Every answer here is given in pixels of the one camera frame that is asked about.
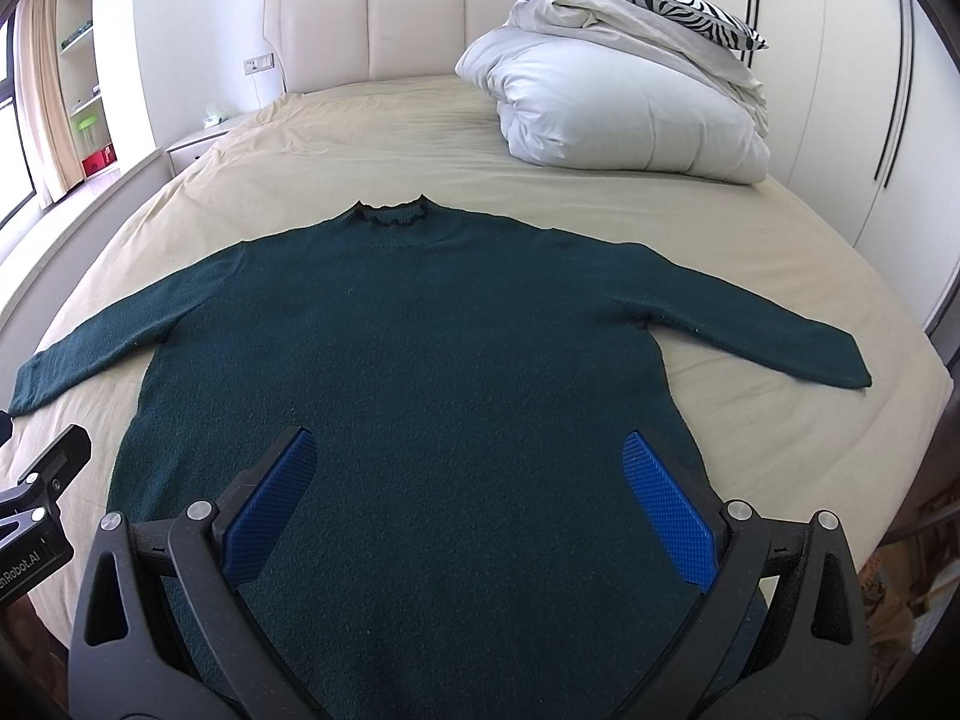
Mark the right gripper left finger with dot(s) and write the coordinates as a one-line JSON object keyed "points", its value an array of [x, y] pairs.
{"points": [[161, 628]]}

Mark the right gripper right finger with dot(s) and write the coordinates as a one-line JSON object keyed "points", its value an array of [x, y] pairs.
{"points": [[778, 629]]}

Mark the dark green knit sweater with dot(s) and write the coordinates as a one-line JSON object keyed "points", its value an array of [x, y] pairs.
{"points": [[469, 546]]}

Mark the beige bed sheet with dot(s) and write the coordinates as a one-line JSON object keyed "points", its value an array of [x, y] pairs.
{"points": [[790, 447]]}

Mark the black framed window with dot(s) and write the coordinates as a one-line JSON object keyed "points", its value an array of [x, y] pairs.
{"points": [[16, 184]]}

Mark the red storage box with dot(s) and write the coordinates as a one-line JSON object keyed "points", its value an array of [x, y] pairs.
{"points": [[98, 160]]}

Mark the white bedside table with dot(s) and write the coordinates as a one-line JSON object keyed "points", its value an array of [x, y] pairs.
{"points": [[188, 149]]}

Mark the white open bookshelf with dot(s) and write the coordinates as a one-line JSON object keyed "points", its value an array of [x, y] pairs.
{"points": [[79, 79]]}

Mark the beige curtain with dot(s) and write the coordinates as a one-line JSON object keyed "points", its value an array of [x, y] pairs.
{"points": [[53, 163]]}

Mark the white wardrobe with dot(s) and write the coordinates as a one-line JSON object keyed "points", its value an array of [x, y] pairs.
{"points": [[863, 104]]}

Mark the white folded duvet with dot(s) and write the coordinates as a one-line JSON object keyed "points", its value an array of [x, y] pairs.
{"points": [[604, 85]]}

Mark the beige upholstered headboard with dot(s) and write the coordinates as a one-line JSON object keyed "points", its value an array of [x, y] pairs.
{"points": [[322, 44]]}

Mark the wall power socket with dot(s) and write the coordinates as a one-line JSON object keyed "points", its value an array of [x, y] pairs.
{"points": [[260, 63]]}

